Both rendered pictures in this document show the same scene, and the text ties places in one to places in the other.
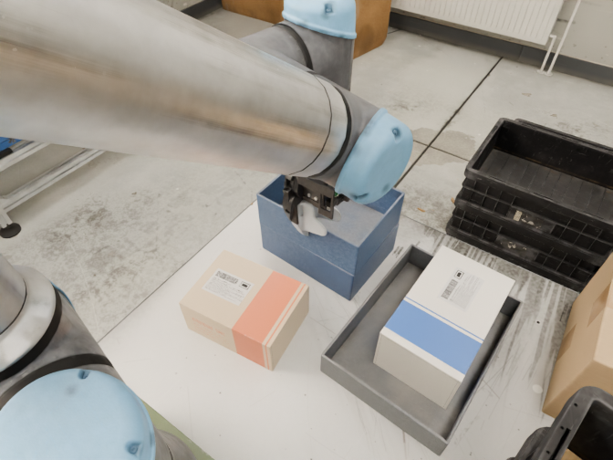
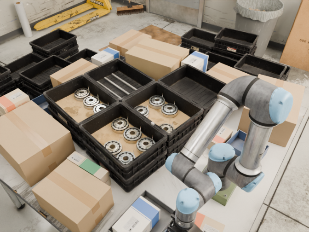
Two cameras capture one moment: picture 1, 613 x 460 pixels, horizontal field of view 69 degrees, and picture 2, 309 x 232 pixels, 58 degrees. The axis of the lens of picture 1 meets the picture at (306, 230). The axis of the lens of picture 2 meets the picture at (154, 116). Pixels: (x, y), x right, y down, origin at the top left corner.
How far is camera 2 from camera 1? 1.19 m
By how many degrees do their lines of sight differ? 90
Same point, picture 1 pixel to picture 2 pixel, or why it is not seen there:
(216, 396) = (206, 210)
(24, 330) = (237, 159)
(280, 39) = (197, 185)
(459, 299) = (133, 219)
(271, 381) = not seen: hidden behind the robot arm
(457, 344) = (138, 205)
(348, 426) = (168, 201)
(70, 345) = (231, 167)
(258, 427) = not seen: hidden behind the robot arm
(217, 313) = (211, 220)
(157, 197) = not seen: outside the picture
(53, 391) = (227, 154)
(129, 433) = (211, 151)
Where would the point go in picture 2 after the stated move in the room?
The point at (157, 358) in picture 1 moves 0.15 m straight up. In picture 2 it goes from (228, 222) to (234, 205)
